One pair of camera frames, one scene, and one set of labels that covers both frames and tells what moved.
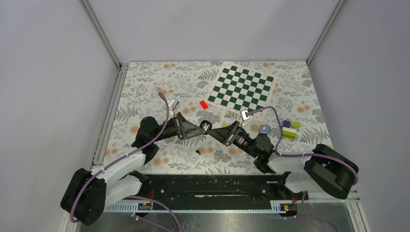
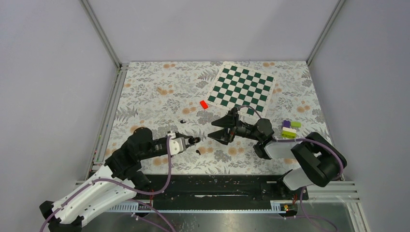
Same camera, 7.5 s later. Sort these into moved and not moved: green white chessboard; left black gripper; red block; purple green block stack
Moved: left black gripper
Not moved: purple green block stack; red block; green white chessboard
